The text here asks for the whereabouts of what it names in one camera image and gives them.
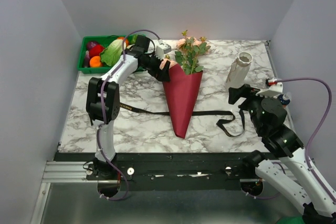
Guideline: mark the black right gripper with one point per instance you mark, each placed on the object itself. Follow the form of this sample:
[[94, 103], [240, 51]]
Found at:
[[245, 91]]

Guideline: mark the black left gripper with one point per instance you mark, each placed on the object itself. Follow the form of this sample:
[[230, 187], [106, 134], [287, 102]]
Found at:
[[163, 75]]

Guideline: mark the dark red wrapping paper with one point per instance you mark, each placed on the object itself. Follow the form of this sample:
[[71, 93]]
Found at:
[[181, 94]]

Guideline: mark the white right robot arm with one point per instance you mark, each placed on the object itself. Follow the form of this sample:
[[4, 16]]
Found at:
[[310, 193]]

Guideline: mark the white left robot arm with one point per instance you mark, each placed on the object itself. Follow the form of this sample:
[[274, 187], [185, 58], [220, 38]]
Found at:
[[103, 97]]

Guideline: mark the white ceramic vase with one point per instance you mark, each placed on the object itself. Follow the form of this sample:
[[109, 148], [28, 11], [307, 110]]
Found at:
[[238, 71]]

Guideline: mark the green bell pepper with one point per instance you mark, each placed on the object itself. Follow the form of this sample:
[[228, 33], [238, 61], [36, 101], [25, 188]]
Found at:
[[133, 39]]

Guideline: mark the orange tomato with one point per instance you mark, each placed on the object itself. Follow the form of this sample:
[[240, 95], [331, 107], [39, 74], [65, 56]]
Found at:
[[126, 41]]

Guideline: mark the orange bottle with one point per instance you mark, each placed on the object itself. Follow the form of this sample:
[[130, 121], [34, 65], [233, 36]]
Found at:
[[284, 98]]

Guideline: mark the green cabbage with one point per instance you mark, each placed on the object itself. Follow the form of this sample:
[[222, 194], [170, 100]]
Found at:
[[111, 54]]

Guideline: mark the green plastic bin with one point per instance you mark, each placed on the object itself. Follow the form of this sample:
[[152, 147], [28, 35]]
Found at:
[[102, 40]]

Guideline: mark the orange fruit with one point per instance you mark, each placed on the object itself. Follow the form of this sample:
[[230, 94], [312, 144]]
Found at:
[[95, 62]]

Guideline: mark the purple eggplant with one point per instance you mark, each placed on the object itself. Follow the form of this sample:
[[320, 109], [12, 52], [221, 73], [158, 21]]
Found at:
[[86, 59]]

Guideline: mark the purple onion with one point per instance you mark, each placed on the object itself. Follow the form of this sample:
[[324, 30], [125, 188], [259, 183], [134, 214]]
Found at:
[[91, 44]]

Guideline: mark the green object bottom corner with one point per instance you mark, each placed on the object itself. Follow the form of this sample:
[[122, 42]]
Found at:
[[290, 220]]

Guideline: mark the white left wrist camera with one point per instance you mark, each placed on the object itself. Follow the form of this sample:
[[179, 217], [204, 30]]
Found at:
[[162, 49]]

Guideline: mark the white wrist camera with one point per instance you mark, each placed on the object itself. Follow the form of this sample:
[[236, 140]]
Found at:
[[273, 88], [162, 49]]

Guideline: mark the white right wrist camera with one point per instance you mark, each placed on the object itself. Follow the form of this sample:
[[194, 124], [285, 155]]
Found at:
[[273, 88]]

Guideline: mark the black mounting base plate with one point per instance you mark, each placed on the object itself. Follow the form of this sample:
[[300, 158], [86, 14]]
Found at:
[[168, 171]]

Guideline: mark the aluminium rail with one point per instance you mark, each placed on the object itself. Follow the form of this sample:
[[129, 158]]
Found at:
[[56, 172]]

